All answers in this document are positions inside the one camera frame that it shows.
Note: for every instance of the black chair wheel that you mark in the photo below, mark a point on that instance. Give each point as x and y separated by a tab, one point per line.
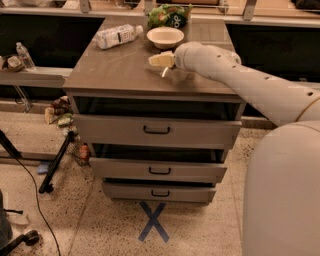
30	239

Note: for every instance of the orange bottle on floor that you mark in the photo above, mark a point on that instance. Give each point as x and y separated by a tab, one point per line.
84	154

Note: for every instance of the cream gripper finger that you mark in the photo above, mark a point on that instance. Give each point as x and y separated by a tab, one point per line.
164	59

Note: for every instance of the snack pile on floor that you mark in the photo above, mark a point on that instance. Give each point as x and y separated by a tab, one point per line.
59	112

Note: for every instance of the top grey drawer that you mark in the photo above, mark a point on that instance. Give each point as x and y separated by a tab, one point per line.
157	132

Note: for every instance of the bottom grey drawer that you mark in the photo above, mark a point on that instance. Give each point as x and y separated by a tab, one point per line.
158	193

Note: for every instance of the small bowl on shelf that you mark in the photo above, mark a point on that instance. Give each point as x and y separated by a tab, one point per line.
12	63

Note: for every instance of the green chip bag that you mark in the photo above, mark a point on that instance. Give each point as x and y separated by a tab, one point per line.
169	15

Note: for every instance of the grey drawer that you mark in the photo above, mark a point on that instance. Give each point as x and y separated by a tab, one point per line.
157	170
157	132
158	193

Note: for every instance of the clear plastic bottle lying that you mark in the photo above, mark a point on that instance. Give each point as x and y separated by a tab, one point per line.
116	36

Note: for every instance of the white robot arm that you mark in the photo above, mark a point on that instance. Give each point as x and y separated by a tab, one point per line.
281	205

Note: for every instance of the blue tape cross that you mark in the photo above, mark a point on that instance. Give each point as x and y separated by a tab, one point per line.
153	222

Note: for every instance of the upright water bottle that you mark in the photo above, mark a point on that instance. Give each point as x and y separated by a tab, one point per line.
25	57

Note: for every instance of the white paper bowl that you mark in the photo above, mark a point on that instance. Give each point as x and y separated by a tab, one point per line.
165	37

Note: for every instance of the grey drawer cabinet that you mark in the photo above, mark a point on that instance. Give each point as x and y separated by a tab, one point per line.
120	82

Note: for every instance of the black tripod leg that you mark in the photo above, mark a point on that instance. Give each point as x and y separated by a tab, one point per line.
46	186

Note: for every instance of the middle grey drawer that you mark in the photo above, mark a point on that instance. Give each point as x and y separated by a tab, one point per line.
157	170

